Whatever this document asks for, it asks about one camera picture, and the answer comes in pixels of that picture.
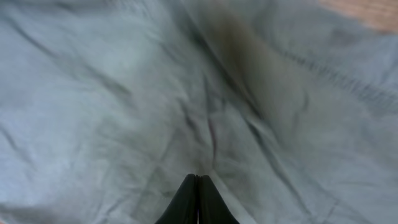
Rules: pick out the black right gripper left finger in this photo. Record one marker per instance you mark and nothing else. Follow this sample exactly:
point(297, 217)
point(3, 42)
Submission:
point(183, 207)

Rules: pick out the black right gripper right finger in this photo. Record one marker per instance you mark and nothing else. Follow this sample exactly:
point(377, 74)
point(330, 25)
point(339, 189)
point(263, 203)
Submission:
point(212, 208)

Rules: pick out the grey shorts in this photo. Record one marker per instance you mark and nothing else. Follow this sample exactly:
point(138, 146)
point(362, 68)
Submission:
point(106, 106)

